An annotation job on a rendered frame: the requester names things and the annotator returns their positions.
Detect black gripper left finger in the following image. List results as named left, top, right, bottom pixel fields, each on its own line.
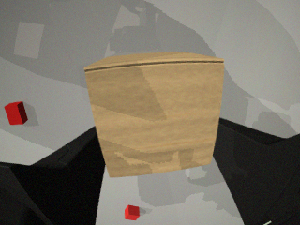
left=0, top=127, right=106, bottom=225

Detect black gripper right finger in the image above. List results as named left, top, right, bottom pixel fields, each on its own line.
left=213, top=117, right=300, bottom=225

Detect small red block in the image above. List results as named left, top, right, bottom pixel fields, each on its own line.
left=4, top=101, right=27, bottom=125
left=125, top=205, right=140, bottom=221

